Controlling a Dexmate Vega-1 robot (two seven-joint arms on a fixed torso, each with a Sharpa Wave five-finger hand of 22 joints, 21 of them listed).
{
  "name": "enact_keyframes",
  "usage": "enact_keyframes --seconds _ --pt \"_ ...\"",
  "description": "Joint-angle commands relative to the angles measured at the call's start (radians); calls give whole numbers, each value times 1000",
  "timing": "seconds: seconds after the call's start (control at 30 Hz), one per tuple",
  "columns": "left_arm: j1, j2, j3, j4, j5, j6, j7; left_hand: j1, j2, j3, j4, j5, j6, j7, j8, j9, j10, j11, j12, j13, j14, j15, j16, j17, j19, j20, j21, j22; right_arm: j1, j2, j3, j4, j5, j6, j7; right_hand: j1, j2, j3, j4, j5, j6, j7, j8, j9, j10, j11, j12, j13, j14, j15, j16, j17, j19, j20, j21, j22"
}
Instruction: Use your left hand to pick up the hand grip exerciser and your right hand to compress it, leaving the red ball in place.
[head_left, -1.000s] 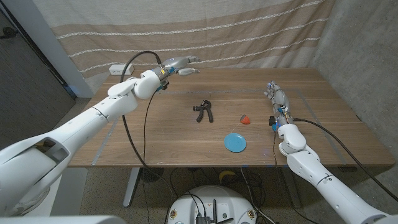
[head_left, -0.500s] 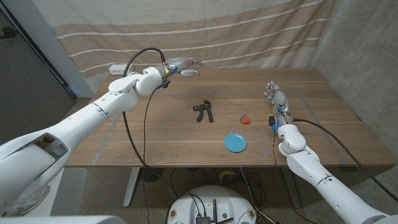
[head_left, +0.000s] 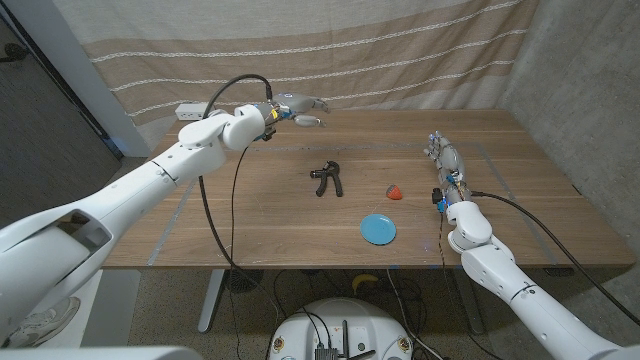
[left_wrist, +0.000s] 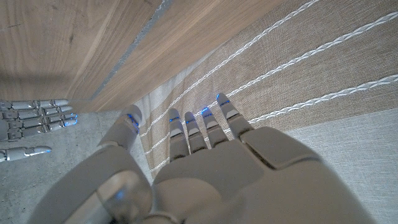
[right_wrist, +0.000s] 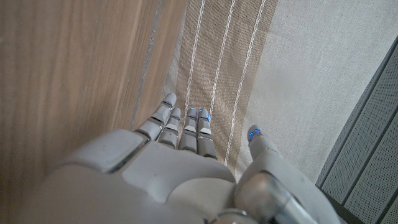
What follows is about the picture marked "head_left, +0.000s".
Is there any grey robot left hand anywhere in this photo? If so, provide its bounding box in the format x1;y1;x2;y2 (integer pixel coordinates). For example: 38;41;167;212
269;92;331;129

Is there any grey sneaker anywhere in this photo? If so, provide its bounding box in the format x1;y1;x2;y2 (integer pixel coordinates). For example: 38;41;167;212
2;295;81;350

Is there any black hand grip exerciser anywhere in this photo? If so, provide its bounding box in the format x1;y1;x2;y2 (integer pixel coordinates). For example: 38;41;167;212
309;160;345;198

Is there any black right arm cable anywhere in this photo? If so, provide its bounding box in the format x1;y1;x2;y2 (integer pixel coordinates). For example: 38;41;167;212
469;189;640;326

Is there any black round floor fan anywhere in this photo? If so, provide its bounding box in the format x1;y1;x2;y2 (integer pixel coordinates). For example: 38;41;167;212
223;269;265;294

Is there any black door handle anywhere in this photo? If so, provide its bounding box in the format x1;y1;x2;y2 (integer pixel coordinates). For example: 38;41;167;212
0;43;30;64

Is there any blue round plate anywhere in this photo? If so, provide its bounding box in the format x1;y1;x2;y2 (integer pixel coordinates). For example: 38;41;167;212
359;213;398;246

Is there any white power strip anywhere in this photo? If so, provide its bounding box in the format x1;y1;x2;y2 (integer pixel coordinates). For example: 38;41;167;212
174;102;210;122

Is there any beige striped backdrop cloth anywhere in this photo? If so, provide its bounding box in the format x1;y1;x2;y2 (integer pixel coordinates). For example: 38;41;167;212
52;0;541;151

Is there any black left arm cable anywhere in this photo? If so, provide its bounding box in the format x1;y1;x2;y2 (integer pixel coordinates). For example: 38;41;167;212
198;73;286;331

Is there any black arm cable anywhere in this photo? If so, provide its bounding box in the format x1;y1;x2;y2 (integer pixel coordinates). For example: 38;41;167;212
198;73;286;331
469;189;640;326

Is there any white robot torso base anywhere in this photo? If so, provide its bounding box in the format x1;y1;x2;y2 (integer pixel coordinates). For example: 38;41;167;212
268;297;415;360

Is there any yellow banana-shaped object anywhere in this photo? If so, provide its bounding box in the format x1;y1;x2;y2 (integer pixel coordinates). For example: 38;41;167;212
351;273;380;295

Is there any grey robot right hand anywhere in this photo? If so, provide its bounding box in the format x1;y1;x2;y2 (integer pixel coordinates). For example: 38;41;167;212
423;130;471;204

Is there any white table leg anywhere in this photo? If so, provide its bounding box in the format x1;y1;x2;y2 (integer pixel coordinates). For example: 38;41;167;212
198;269;226;334

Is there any grey table leg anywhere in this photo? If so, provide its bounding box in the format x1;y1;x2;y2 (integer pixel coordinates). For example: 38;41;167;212
452;268;485;335

